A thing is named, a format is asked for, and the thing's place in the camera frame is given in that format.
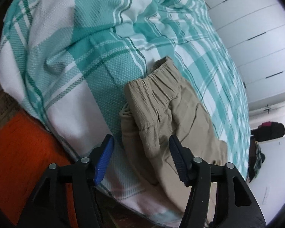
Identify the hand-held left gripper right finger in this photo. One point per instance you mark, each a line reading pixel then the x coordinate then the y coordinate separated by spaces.
pixel 180 163

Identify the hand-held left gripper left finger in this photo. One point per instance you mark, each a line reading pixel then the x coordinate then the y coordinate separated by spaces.
pixel 104 161

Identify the khaki pants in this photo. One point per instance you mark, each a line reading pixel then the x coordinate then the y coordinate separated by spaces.
pixel 168 114

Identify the orange patterned rug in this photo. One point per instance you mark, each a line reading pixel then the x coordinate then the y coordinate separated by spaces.
pixel 14 159

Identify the pile of dark clothes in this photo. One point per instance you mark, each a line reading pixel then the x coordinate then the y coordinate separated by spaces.
pixel 273 128

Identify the green white plaid duvet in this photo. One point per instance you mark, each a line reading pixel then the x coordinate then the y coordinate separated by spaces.
pixel 85 52

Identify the dark patterned rug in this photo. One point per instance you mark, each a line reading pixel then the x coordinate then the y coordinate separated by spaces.
pixel 0 109

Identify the white wardrobe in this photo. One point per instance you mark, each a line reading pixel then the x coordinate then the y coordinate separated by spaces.
pixel 263 40

